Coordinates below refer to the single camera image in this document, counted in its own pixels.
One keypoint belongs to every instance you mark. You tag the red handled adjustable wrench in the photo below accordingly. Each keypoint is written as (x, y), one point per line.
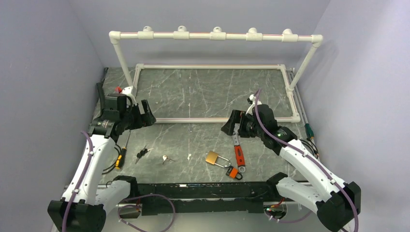
(238, 150)

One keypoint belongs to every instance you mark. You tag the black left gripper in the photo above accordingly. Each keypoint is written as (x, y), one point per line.
(143, 120)

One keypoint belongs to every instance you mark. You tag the orange black screwdriver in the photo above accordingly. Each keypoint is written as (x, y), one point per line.
(121, 158)

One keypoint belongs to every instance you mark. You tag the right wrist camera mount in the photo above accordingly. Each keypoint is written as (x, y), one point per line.
(254, 103)

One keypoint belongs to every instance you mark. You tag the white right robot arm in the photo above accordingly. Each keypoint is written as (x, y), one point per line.
(335, 202)

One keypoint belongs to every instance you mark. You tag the small orange black padlock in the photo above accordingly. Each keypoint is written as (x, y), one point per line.
(233, 173)

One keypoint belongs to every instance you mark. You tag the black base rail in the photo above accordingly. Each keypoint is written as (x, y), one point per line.
(251, 197)

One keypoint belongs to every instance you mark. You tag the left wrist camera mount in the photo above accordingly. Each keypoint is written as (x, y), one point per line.
(130, 91)

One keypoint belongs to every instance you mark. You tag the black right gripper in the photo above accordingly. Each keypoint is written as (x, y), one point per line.
(237, 115)

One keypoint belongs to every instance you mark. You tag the green handled screwdriver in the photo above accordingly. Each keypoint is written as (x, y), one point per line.
(309, 131)

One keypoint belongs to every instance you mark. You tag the black key bunch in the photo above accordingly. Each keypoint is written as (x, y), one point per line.
(142, 152)

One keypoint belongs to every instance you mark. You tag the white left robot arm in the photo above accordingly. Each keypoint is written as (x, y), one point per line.
(81, 208)

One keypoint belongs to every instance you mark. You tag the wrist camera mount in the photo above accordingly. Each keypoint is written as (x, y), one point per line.
(130, 91)
(254, 103)

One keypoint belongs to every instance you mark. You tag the brass padlock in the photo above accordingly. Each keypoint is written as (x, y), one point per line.
(217, 160)

